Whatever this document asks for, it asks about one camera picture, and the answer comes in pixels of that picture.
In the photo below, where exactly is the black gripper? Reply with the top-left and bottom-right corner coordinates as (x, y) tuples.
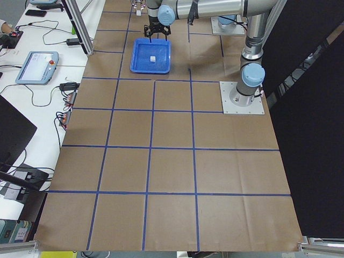
(144, 24), (171, 42)
(131, 0), (146, 11)

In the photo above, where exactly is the blue plastic tray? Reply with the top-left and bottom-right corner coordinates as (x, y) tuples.
(130, 38), (171, 74)

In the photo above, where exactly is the black power adapter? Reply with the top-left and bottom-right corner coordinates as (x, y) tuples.
(66, 38), (80, 46)

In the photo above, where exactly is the black smartphone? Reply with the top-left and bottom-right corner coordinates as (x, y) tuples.
(25, 9), (47, 17)

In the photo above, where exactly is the teach pendant tablet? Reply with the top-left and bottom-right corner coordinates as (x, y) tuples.
(15, 51), (59, 85)

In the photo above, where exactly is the black monitor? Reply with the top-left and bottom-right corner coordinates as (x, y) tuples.
(1, 96), (37, 172)

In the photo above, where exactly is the aluminium frame post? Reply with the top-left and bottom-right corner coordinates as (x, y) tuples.
(61, 0), (94, 56)

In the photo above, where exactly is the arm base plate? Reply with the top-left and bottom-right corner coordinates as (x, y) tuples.
(211, 17), (246, 36)
(219, 81), (265, 115)

